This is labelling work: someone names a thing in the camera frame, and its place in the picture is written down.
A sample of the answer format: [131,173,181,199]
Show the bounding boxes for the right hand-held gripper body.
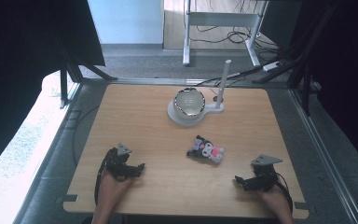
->
[250,153,284,191]

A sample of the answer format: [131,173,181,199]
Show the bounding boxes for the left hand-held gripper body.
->
[104,142,133,182]

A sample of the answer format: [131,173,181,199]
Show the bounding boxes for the person's left hand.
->
[100,169,134,203]

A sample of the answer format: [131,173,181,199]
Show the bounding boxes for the person's right hand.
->
[256,185,291,214]

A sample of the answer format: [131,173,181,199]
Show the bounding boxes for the black and pink plush toy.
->
[186,134,226,164]

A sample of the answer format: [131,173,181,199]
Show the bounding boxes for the white stand with upright pole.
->
[166,59,233,127]

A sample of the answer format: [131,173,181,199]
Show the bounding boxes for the white bowl with dark rim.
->
[172,87,207,121]

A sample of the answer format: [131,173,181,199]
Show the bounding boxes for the black metal stand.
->
[252,3,338,118]
[55,36,119,110]

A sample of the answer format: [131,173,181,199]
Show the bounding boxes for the white power strip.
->
[262,61,283,72]

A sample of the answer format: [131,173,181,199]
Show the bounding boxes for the black curtain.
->
[0,0,106,181]
[259,0,358,176]

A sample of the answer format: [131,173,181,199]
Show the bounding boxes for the right hand-held gripper black cable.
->
[273,172,295,214]

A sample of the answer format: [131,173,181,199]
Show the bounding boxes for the thin black floor cable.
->
[71,105,101,168]

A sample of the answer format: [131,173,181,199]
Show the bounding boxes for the aluminium frame rail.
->
[288,88,358,224]

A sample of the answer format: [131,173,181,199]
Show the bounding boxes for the black floor cables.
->
[188,0,281,88]

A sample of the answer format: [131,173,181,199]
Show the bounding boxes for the white metal desk frame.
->
[182,0,269,67]

